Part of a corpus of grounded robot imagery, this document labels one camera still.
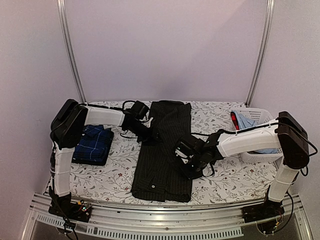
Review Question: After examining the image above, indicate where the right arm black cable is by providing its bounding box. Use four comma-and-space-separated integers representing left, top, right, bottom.
192, 122, 281, 141

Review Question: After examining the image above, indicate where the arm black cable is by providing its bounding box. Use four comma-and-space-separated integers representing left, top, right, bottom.
192, 122, 281, 141
121, 100, 137, 112

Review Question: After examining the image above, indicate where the aluminium frame post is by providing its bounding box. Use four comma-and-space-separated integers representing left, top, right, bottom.
245, 0, 275, 107
56, 0, 87, 103

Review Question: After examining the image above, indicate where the right aluminium frame post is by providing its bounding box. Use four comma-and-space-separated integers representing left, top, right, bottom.
245, 0, 275, 107

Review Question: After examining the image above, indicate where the left aluminium frame post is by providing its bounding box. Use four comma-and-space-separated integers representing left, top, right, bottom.
56, 0, 87, 103

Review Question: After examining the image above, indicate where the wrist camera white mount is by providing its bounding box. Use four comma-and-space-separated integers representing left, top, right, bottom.
144, 117, 154, 128
174, 147, 194, 164

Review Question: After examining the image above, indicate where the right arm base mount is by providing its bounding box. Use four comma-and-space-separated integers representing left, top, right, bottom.
241, 195, 285, 223

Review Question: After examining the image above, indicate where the red black garment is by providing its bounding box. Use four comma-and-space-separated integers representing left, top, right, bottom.
230, 111, 240, 131

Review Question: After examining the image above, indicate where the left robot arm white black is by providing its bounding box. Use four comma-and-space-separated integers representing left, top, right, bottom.
50, 99, 159, 198

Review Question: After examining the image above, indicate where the white plastic laundry basket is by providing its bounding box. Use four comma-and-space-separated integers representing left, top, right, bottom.
230, 107, 283, 164

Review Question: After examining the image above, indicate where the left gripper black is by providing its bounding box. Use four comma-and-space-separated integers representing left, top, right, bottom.
128, 121, 164, 146

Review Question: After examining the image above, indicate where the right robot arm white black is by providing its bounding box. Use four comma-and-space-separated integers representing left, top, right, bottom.
173, 111, 318, 218

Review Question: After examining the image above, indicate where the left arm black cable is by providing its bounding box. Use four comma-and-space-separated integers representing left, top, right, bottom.
121, 100, 137, 112

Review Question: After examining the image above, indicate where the floral patterned tablecloth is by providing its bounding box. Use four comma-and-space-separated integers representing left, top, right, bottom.
55, 101, 277, 206

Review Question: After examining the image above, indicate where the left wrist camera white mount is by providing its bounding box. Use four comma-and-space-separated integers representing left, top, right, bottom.
144, 117, 154, 128

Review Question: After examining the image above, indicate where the aluminium front rail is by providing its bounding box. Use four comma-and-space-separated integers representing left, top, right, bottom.
21, 193, 316, 240

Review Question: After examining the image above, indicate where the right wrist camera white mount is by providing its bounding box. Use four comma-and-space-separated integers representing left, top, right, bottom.
174, 147, 194, 164

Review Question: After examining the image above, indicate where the black pinstriped long sleeve shirt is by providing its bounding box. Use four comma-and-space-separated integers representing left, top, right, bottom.
131, 100, 192, 203

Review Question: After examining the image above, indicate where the light blue shirt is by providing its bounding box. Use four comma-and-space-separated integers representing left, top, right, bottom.
232, 110, 278, 154

